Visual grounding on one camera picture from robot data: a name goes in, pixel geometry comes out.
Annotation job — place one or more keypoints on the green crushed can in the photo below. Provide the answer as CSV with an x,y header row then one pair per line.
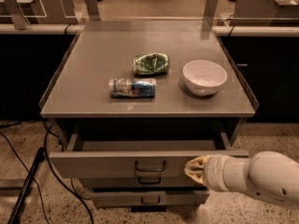
x,y
151,64

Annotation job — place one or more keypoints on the white ceramic bowl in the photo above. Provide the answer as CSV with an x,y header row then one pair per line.
x,y
203,77

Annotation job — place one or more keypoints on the grey middle drawer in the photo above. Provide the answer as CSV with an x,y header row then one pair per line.
x,y
137,182

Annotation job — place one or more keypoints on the blue silver crushed can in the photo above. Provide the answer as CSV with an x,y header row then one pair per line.
x,y
132,88

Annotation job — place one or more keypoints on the black bar on floor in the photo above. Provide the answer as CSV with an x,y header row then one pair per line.
x,y
16,212

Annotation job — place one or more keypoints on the yellow-beige gripper body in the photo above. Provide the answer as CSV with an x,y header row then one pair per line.
x,y
213,171

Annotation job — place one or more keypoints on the grey post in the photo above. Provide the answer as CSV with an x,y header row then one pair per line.
x,y
92,9
210,9
19,22

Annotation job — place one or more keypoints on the grey post right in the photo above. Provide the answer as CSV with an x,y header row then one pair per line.
x,y
210,9

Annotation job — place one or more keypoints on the grey top drawer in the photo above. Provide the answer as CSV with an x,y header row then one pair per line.
x,y
130,159

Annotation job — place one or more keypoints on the grey bottom drawer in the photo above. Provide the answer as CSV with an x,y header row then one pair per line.
x,y
162,197

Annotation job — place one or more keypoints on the grey post left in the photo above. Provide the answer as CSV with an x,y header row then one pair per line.
x,y
19,22

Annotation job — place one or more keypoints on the grey drawer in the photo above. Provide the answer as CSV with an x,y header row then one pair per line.
x,y
162,197
130,159
137,182

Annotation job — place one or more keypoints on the long white rail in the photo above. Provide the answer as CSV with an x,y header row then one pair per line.
x,y
59,29

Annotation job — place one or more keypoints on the grey post middle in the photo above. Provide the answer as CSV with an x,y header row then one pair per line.
x,y
92,9

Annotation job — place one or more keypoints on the grey drawer cabinet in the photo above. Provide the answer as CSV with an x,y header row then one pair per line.
x,y
78,95

